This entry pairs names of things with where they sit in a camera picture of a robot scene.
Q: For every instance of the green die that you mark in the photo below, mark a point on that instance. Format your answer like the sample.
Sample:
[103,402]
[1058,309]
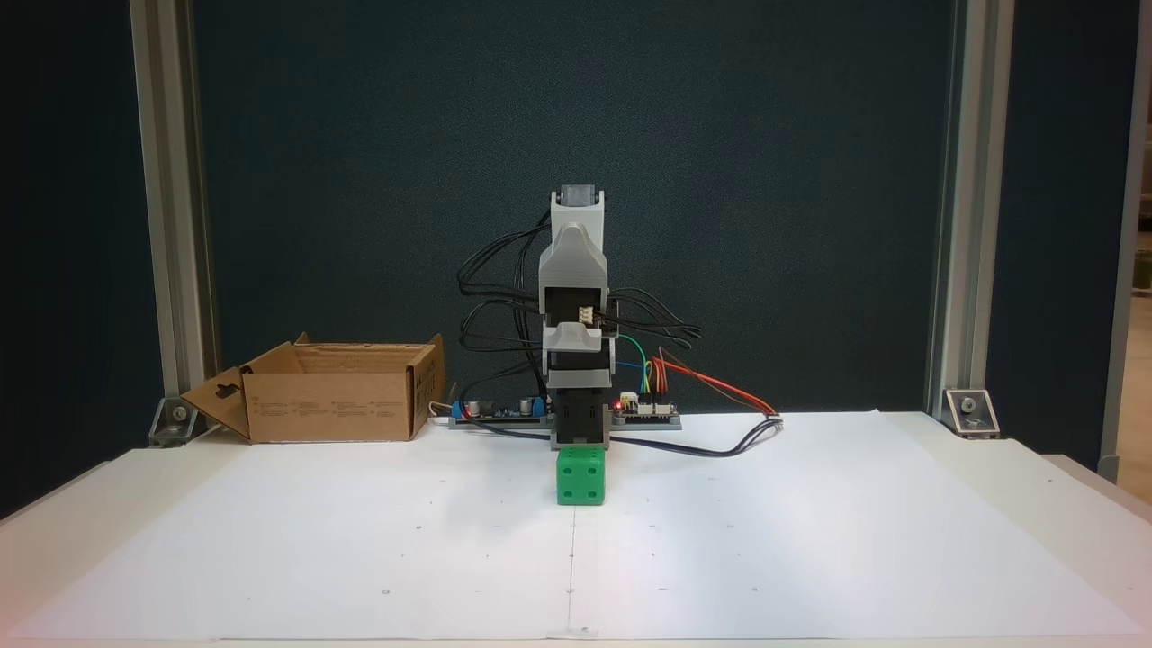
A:
[580,477]

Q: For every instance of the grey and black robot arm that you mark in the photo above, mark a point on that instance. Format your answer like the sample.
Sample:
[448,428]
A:
[576,270]

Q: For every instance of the circuit board with red light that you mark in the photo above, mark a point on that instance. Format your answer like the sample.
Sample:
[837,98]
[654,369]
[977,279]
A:
[643,409]

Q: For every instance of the circuit board with blue terminals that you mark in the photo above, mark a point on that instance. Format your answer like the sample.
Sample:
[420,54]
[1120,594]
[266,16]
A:
[495,414]

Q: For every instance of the brown cardboard box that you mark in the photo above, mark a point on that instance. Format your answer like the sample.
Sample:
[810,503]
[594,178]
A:
[333,405]

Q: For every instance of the metal corner bracket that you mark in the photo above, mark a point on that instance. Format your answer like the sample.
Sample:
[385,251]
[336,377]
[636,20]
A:
[970,412]
[175,418]

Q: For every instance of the aluminium frame post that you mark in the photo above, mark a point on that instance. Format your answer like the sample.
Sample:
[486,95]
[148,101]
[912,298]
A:
[976,180]
[166,180]

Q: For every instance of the beige partition edge post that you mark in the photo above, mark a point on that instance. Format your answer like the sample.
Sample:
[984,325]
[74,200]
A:
[1120,360]

